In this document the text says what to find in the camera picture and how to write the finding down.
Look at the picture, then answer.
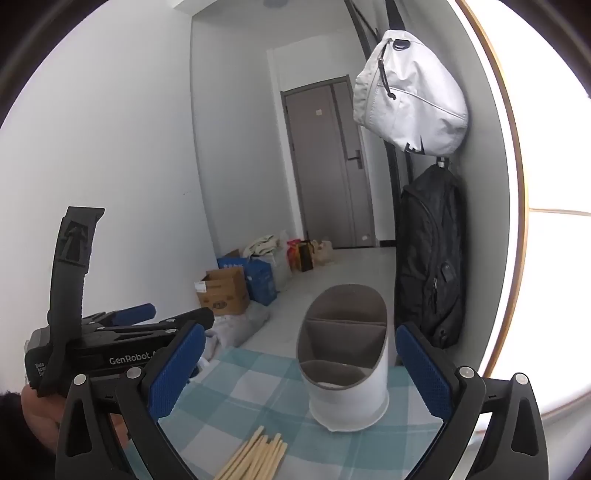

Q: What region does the blue cardboard box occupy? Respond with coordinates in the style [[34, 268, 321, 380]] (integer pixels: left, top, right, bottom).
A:
[[217, 251, 279, 306]]

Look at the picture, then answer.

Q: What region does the person's left hand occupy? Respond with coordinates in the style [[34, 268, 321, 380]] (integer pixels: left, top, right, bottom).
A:
[[21, 385, 68, 444]]

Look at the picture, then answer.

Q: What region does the beige bag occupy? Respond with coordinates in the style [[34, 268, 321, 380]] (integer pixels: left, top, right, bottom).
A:
[[310, 240, 333, 266]]

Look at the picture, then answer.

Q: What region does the brown cardboard box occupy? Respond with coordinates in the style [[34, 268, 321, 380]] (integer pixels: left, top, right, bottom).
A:
[[194, 268, 251, 317]]

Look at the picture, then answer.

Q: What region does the black backpack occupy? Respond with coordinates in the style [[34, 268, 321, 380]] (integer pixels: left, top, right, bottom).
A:
[[394, 164, 467, 349]]

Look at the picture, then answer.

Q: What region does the person's left forearm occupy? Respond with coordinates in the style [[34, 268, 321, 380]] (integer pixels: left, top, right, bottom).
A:
[[0, 392, 58, 480]]

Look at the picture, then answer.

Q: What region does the teal checkered tablecloth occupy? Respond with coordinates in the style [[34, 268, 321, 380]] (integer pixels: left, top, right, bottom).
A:
[[124, 346, 444, 480]]

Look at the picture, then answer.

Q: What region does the grey door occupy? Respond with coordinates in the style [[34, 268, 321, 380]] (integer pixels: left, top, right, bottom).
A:
[[281, 76, 376, 250]]

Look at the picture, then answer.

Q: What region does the white hanging bag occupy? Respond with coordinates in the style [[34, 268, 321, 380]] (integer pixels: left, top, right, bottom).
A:
[[353, 30, 469, 155]]

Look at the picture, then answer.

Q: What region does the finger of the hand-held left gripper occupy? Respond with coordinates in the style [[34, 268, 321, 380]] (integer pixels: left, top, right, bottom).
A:
[[95, 308, 215, 344], [82, 303, 156, 330]]

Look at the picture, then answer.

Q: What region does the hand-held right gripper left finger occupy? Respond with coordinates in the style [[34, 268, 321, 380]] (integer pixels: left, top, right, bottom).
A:
[[55, 320, 206, 480]]

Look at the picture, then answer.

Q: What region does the white utensil holder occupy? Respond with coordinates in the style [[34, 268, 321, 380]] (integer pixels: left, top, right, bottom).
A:
[[295, 284, 389, 433]]

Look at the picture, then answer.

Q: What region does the yellow and black box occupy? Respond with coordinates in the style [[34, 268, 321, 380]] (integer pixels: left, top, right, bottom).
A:
[[295, 242, 315, 272]]

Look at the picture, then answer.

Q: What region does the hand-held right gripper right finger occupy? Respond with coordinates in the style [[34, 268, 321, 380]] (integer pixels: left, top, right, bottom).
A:
[[394, 323, 550, 480]]

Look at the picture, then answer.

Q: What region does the pile of wooden chopsticks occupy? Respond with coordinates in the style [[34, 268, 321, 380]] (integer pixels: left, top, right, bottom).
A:
[[215, 427, 289, 480]]

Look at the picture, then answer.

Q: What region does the white tote bag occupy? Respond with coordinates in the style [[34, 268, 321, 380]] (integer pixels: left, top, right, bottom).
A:
[[244, 233, 291, 278]]

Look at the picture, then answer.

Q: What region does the wooden window frame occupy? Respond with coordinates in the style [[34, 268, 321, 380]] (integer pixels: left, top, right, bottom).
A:
[[455, 0, 591, 425]]

